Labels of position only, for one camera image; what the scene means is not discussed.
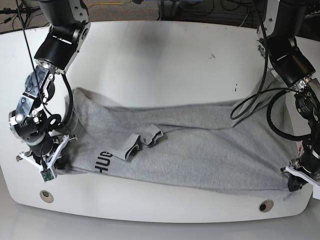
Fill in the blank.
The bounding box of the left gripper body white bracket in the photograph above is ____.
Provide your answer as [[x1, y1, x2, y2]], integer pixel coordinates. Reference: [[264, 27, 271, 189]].
[[279, 149, 320, 201]]

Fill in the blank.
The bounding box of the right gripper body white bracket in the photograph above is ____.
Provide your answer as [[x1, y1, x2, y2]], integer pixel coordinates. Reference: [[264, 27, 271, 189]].
[[16, 134, 78, 181]]

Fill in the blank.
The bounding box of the grey T-shirt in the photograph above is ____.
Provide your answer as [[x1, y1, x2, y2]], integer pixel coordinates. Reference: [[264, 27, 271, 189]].
[[58, 88, 298, 200]]

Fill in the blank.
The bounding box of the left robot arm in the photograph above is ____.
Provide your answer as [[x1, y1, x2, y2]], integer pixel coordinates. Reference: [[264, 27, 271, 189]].
[[230, 0, 320, 199]]

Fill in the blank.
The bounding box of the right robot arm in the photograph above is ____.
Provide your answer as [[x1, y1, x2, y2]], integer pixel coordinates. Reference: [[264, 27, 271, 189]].
[[8, 0, 91, 182]]

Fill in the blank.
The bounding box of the left table grommet hole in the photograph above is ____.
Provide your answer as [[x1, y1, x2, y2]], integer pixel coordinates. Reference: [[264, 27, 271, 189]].
[[39, 190, 54, 204]]

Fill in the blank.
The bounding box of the table grommet hole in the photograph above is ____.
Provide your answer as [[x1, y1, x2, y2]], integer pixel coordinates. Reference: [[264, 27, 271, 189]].
[[258, 199, 274, 213], [39, 190, 54, 204]]

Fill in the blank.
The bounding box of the right table grommet hole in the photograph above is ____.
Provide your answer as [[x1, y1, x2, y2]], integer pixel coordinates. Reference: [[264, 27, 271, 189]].
[[258, 199, 274, 213]]

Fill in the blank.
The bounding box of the black tripod stand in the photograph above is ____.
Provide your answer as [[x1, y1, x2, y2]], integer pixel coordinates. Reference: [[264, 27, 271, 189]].
[[0, 0, 41, 29]]

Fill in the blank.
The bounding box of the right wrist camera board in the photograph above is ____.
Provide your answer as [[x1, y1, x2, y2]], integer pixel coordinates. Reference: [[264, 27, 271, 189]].
[[40, 169, 55, 183]]

